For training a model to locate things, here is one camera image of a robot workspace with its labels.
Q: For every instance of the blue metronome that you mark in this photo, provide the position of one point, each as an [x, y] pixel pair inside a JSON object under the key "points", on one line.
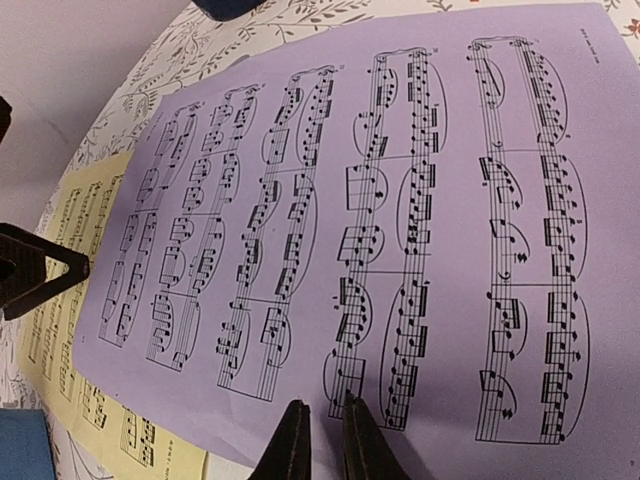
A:
{"points": [[25, 449]]}

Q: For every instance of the floral table mat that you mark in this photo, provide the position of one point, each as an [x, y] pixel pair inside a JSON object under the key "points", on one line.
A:
{"points": [[189, 49]]}

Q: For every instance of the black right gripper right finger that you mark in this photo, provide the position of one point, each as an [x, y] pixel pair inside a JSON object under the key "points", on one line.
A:
{"points": [[366, 453]]}

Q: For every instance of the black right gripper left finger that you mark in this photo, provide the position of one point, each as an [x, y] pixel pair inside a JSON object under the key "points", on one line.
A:
{"points": [[288, 453]]}

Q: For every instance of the yellow sheet music page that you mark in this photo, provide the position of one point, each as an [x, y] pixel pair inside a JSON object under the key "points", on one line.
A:
{"points": [[91, 435]]}

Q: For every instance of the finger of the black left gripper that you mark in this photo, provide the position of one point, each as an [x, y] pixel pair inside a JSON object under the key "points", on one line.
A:
{"points": [[24, 283]]}

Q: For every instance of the dark blue cup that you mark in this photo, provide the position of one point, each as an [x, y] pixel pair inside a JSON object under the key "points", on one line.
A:
{"points": [[226, 10]]}

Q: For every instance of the purple sheet music page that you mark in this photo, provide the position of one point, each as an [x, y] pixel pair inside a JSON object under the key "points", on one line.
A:
{"points": [[437, 213]]}

